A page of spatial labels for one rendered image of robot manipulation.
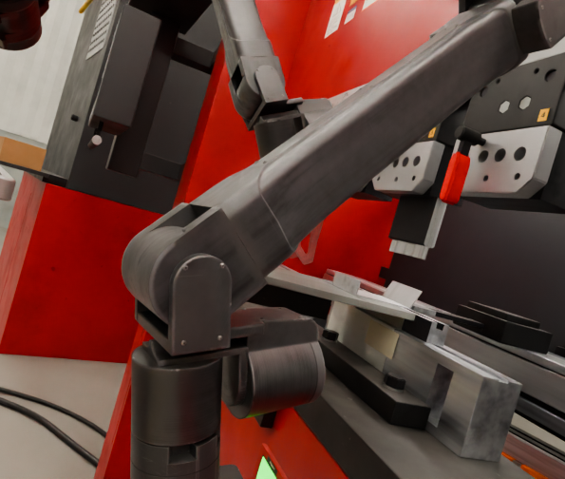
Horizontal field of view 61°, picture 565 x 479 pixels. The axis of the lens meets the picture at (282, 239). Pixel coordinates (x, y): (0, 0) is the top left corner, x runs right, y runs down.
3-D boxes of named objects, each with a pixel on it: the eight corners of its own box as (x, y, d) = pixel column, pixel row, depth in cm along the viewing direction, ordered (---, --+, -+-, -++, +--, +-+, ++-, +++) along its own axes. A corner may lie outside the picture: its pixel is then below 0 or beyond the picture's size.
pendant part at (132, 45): (86, 125, 188) (112, 38, 188) (118, 136, 193) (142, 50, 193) (91, 114, 147) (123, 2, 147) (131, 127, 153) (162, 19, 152)
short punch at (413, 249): (385, 249, 81) (400, 196, 81) (394, 252, 82) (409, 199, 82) (419, 258, 72) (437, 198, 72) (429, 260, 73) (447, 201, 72)
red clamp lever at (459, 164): (433, 200, 60) (456, 125, 60) (459, 208, 62) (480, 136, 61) (442, 200, 58) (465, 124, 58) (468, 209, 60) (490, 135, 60)
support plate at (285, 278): (215, 257, 76) (216, 251, 76) (355, 293, 85) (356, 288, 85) (243, 277, 59) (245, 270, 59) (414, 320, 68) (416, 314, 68)
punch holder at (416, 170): (368, 189, 85) (395, 100, 84) (407, 202, 87) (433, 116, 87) (419, 190, 70) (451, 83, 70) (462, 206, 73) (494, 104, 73)
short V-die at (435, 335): (356, 306, 84) (361, 290, 84) (370, 310, 85) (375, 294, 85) (425, 342, 65) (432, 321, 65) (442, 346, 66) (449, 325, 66)
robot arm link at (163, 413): (122, 329, 31) (146, 357, 26) (218, 317, 35) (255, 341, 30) (121, 429, 32) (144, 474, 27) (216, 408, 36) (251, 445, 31)
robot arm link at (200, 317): (132, 238, 33) (173, 256, 25) (275, 236, 39) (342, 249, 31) (131, 404, 34) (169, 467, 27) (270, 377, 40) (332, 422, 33)
